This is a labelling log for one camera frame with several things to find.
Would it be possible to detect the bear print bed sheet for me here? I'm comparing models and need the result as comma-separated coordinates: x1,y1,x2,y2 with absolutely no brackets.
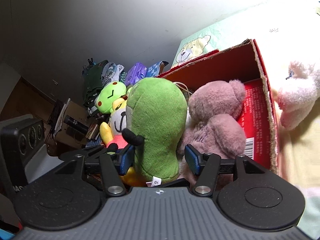
159,0,319,239

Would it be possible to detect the yellow tiger plush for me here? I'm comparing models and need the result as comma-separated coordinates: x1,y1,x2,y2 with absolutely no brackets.
100,98,127,149

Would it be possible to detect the purple toy case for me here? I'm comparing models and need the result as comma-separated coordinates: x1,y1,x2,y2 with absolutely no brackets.
124,62,148,86

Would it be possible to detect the green plush toy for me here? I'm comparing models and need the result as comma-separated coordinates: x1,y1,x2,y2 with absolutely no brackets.
122,77,187,183

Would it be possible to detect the green frog plush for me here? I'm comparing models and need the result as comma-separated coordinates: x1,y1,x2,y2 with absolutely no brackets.
95,81,126,114

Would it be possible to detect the pink plush toy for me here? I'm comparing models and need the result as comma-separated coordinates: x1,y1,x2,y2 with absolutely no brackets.
278,61,319,130

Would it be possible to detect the pile of folded clothes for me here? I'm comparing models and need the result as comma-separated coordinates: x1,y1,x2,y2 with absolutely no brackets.
101,62,125,87

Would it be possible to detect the red cardboard box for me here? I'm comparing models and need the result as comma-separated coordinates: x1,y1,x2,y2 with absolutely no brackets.
160,39,279,173

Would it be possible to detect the mauve teddy bear plush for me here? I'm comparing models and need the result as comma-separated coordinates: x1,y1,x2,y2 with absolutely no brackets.
177,80,246,187

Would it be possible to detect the blue checkered cloth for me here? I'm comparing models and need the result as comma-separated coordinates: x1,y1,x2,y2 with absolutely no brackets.
145,61,169,77

